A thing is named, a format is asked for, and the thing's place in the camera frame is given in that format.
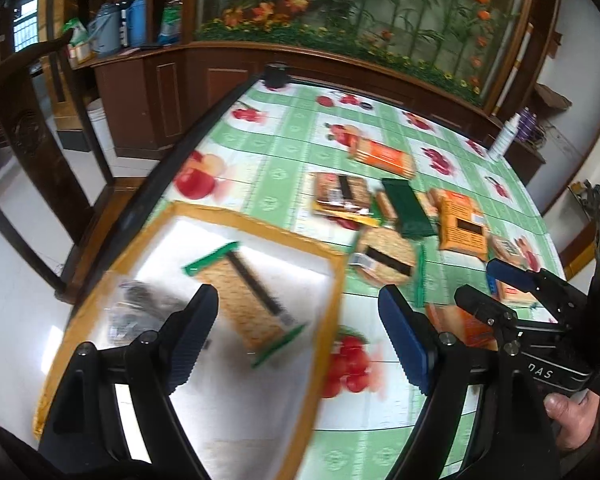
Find purple bottles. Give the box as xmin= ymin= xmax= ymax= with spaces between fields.
xmin=516 ymin=107 xmax=536 ymax=142

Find orange packet under gripper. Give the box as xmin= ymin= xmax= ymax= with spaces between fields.
xmin=425 ymin=304 xmax=498 ymax=351

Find orange biscuit packet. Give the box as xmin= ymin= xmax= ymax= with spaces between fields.
xmin=438 ymin=191 xmax=488 ymax=261

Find white spray bottle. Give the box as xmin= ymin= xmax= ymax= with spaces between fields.
xmin=488 ymin=113 xmax=520 ymax=160

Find blue thermos jug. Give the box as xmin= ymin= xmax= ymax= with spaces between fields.
xmin=126 ymin=0 xmax=146 ymax=48

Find orange cracker packet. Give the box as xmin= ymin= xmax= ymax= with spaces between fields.
xmin=349 ymin=136 xmax=415 ymax=179

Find brown cracker packet yellow edge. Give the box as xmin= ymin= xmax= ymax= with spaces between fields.
xmin=311 ymin=172 xmax=380 ymax=226

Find black cylinder on table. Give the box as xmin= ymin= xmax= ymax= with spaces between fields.
xmin=263 ymin=63 xmax=291 ymax=90

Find grey kettle jug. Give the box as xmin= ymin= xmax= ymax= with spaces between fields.
xmin=87 ymin=3 xmax=121 ymax=58

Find green-edged cracker packet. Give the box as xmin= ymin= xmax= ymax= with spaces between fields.
xmin=182 ymin=242 xmax=306 ymax=368

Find dark green snack packet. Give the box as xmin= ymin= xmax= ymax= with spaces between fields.
xmin=381 ymin=178 xmax=437 ymax=240

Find brown cracker packet barcode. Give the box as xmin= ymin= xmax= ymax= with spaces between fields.
xmin=349 ymin=226 xmax=417 ymax=286

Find yellow-rimmed white tray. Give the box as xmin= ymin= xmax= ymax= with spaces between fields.
xmin=33 ymin=202 xmax=346 ymax=479

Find dark wooden chair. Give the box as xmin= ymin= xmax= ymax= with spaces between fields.
xmin=0 ymin=32 xmax=144 ymax=307

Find clear bag dark snacks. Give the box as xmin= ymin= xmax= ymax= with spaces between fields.
xmin=105 ymin=278 xmax=187 ymax=347

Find flower landscape painting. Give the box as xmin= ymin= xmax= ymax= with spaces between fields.
xmin=196 ymin=0 xmax=522 ymax=105

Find person's right hand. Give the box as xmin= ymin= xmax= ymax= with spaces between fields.
xmin=544 ymin=391 xmax=600 ymax=452

